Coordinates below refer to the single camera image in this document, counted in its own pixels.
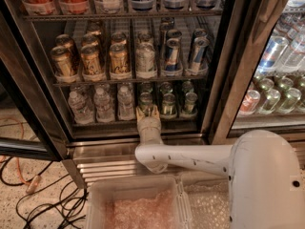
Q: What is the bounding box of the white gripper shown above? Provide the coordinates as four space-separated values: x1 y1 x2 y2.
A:
136 105 163 144

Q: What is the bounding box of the green can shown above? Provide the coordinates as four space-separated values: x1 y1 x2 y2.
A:
161 94 176 118
139 92 153 116
159 82 173 95
140 82 153 94
181 93 197 117
182 80 193 94

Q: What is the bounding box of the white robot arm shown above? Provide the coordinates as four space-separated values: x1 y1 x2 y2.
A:
135 107 305 229

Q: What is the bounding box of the red bull can left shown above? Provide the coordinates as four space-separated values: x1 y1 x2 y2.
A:
161 39 182 76

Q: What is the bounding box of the red bull can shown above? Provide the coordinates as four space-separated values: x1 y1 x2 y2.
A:
161 39 182 76
188 37 210 75

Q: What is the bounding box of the gold can front right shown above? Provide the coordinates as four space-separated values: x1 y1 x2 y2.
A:
110 43 132 80

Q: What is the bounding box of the gold can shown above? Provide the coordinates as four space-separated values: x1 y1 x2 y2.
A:
111 31 127 45
110 43 132 80
51 46 78 83
55 34 79 65
82 33 100 48
81 45 106 82

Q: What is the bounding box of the silver can front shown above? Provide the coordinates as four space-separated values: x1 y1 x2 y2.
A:
135 42 156 79

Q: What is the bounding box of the gold can front middle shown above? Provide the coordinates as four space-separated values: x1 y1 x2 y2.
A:
81 45 106 82

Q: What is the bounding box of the gold can back right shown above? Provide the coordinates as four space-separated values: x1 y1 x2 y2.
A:
111 31 127 45

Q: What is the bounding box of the red bull can right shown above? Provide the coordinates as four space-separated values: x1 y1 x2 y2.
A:
188 37 210 75

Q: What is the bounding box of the gold can back middle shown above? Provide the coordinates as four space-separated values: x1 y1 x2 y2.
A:
82 33 100 48

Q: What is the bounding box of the red can behind glass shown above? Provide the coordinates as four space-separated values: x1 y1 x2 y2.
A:
239 90 260 115

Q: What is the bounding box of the gold can front left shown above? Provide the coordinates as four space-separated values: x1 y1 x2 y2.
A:
51 46 78 83

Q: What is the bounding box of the gold can back left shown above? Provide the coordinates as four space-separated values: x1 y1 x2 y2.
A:
55 34 79 65

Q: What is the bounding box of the open fridge door left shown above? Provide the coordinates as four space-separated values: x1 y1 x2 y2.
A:
0 56 67 161

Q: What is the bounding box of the fridge glass door right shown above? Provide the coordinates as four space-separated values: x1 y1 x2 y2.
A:
207 0 305 144

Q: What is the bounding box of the water bottle right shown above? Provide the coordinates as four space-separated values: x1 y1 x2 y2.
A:
117 86 134 120

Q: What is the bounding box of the water bottle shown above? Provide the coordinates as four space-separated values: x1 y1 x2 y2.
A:
117 86 134 120
93 88 114 123
68 91 93 125

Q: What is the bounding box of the water bottle middle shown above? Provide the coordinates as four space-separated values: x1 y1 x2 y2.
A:
93 88 114 123

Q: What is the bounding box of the water bottle left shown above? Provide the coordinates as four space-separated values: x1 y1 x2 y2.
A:
68 91 93 125

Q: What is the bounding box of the left plastic bin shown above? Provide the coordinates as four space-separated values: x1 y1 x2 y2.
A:
85 176 184 229

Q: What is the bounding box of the plastic bin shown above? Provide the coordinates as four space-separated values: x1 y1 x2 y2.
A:
85 176 184 229
179 172 230 229

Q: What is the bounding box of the right plastic bin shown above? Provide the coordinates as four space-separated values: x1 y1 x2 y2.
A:
179 172 230 229

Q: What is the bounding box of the black cable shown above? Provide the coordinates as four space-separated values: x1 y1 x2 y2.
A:
0 156 89 229

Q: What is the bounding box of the orange extension cable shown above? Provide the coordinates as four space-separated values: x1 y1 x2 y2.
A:
0 117 42 195

